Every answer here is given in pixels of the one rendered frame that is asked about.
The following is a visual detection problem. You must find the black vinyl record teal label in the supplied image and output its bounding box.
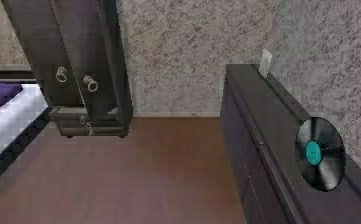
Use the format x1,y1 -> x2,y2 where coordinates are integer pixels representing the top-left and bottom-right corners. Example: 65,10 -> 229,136
294,116 -> 347,193

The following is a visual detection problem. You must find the dark brown wardrobe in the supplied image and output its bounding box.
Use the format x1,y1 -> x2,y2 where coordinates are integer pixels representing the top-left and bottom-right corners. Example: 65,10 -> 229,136
1,0 -> 134,139

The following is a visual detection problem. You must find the dark brown dresser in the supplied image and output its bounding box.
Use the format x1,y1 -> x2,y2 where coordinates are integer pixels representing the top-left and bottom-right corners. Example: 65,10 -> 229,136
219,63 -> 361,224

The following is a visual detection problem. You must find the small white card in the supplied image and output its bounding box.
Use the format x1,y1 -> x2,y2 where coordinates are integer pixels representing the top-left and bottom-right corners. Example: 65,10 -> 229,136
258,48 -> 273,79

